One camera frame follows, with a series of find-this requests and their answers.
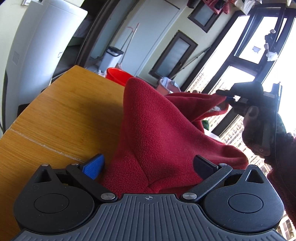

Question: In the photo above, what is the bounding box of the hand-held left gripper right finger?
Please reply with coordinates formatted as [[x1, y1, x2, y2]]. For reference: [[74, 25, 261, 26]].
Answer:
[[181, 155, 269, 204]]

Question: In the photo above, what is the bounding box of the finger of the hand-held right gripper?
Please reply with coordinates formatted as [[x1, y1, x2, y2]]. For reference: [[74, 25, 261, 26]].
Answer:
[[216, 89, 236, 99], [225, 97, 248, 109]]

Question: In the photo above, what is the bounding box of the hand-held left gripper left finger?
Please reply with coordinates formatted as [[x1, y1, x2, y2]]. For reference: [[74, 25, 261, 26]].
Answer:
[[32, 153, 117, 203]]

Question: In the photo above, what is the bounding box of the red fleece hooded jacket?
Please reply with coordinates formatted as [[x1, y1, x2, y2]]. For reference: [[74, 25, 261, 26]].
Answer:
[[100, 77, 249, 194]]

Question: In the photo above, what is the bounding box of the person's right hand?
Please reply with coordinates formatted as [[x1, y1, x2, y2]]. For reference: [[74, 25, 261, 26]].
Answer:
[[242, 105, 273, 159]]

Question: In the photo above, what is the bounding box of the hanging white sock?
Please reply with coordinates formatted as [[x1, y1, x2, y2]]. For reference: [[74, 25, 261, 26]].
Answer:
[[266, 43, 278, 62]]

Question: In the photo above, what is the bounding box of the grey telescopic pole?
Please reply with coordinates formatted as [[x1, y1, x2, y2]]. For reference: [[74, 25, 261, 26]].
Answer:
[[181, 46, 211, 71]]

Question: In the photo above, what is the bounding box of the pink laundry basket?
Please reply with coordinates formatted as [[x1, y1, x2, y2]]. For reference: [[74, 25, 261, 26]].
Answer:
[[156, 77, 181, 96]]

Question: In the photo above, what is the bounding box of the hanging dark sock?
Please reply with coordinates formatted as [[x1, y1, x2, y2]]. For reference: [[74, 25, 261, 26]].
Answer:
[[265, 29, 276, 44]]

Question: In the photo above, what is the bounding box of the dark framed glass door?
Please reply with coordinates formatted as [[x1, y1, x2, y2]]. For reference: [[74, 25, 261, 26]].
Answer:
[[149, 30, 199, 80]]

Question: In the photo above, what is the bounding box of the dark framed small window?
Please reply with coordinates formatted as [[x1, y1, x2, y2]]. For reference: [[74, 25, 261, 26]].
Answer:
[[188, 0, 228, 33]]

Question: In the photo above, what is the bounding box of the hanging red garment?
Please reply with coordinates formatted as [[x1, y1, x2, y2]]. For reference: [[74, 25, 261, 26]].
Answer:
[[203, 0, 232, 14]]

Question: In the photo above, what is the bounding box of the hanging white garment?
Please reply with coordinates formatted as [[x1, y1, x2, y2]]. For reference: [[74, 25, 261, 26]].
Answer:
[[233, 0, 263, 13]]

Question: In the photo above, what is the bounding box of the red plastic basin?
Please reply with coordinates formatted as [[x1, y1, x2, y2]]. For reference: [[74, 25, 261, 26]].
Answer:
[[106, 68, 134, 87]]

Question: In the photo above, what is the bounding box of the white door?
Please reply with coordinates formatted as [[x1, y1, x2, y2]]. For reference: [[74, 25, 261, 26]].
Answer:
[[113, 0, 181, 78]]

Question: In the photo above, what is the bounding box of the mop with thin pole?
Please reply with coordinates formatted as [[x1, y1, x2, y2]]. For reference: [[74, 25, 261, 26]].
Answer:
[[120, 22, 140, 70]]

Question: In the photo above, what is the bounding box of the white bin black lid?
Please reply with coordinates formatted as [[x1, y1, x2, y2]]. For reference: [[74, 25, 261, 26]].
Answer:
[[101, 46, 124, 70]]

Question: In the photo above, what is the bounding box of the white cylindrical air purifier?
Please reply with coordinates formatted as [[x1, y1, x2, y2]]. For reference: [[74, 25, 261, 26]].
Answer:
[[0, 0, 88, 131]]

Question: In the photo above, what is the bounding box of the black window frame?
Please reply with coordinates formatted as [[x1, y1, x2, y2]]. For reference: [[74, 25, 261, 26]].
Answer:
[[183, 5, 296, 139]]

